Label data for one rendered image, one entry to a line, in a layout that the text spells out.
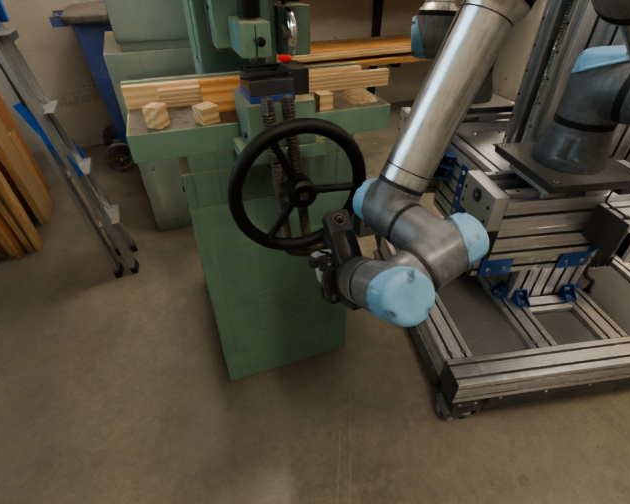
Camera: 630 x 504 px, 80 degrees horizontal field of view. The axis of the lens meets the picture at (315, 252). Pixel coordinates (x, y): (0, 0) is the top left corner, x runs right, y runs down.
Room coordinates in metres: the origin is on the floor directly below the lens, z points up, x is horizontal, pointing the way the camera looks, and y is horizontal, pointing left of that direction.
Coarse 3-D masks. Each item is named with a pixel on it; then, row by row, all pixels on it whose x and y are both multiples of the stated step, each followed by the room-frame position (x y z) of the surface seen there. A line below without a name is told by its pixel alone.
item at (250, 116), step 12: (240, 96) 0.79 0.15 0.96; (300, 96) 0.79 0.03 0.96; (240, 108) 0.78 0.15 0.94; (252, 108) 0.72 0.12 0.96; (276, 108) 0.74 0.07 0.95; (300, 108) 0.76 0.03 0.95; (312, 108) 0.76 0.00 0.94; (240, 120) 0.80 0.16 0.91; (252, 120) 0.72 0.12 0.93; (276, 120) 0.74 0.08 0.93; (252, 132) 0.72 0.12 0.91; (300, 144) 0.76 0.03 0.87
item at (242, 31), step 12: (228, 24) 1.06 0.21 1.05; (240, 24) 0.93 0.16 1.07; (252, 24) 0.94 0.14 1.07; (264, 24) 0.95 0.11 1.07; (240, 36) 0.93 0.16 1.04; (252, 36) 0.94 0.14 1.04; (264, 36) 0.95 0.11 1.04; (240, 48) 0.94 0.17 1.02; (252, 48) 0.94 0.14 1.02; (264, 48) 0.95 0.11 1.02; (252, 60) 0.98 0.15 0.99
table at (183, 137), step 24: (312, 96) 1.00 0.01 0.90; (336, 96) 1.00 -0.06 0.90; (144, 120) 0.82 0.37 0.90; (192, 120) 0.82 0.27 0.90; (336, 120) 0.89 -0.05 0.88; (360, 120) 0.91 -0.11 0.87; (384, 120) 0.93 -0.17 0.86; (144, 144) 0.74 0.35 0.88; (168, 144) 0.75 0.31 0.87; (192, 144) 0.77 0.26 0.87; (216, 144) 0.79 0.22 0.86; (240, 144) 0.76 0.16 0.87; (312, 144) 0.77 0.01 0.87
